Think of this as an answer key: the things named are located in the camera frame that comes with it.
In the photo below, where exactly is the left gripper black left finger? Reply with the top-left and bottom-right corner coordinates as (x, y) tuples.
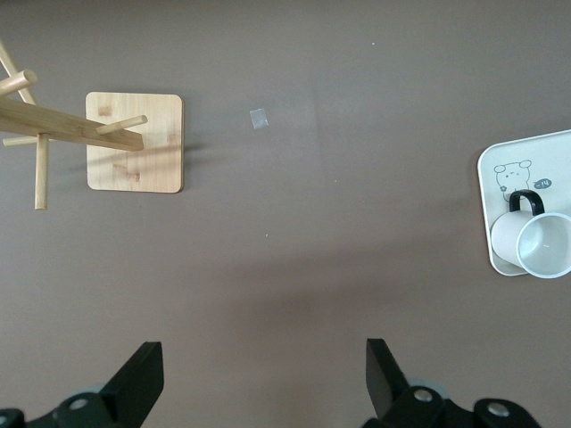
(0, 341), (165, 428)

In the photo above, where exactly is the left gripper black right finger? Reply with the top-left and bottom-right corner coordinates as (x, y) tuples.
(363, 338), (542, 428)

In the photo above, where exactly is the white mug black handle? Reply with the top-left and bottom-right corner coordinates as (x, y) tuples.
(490, 189), (571, 280)

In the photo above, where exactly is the beige rabbit print tray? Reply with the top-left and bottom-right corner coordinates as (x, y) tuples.
(476, 128), (571, 278)

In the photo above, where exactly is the wooden mug rack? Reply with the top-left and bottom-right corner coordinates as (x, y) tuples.
(0, 37), (186, 212)

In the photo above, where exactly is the clear tape piece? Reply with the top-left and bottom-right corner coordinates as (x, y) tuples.
(249, 107), (270, 131)

